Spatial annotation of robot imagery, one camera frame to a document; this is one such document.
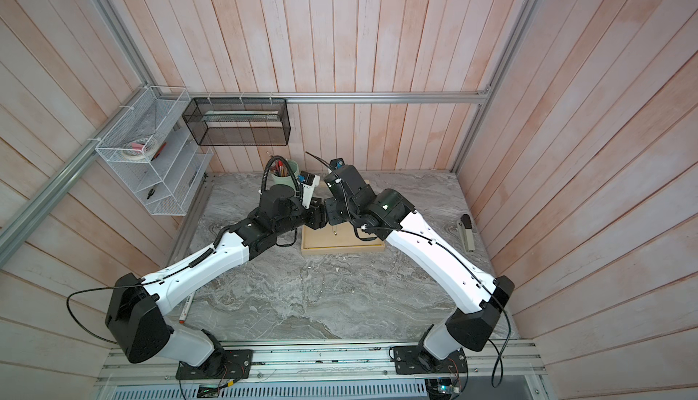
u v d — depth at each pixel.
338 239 0.98
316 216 0.67
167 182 0.79
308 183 0.66
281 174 0.98
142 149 0.69
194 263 0.48
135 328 0.40
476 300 0.40
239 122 1.00
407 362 0.73
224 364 0.71
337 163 0.60
